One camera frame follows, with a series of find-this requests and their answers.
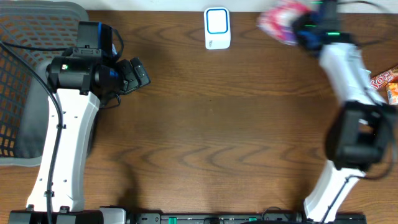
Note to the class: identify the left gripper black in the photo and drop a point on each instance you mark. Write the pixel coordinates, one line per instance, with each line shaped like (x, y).
(130, 78)

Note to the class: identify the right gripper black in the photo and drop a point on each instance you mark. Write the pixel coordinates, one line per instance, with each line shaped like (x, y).
(301, 27)

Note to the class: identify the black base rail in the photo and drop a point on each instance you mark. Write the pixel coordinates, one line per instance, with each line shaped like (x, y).
(217, 218)

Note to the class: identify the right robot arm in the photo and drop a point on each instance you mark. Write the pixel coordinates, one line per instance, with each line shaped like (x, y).
(364, 126)

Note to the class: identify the orange red snack bar wrapper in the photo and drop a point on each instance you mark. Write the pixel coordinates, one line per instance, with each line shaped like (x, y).
(384, 78)

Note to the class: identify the white barcode scanner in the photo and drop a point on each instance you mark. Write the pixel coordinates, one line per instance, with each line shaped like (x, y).
(217, 28)

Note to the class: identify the purple snack box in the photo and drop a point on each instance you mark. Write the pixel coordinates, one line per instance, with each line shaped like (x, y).
(278, 20)

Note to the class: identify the grey plastic mesh basket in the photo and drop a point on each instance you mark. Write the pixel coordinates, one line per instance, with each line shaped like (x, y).
(35, 32)

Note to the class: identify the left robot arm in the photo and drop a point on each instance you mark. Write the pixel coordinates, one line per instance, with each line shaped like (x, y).
(81, 86)

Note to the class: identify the small orange snack packet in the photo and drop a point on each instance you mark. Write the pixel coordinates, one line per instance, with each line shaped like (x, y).
(392, 93)

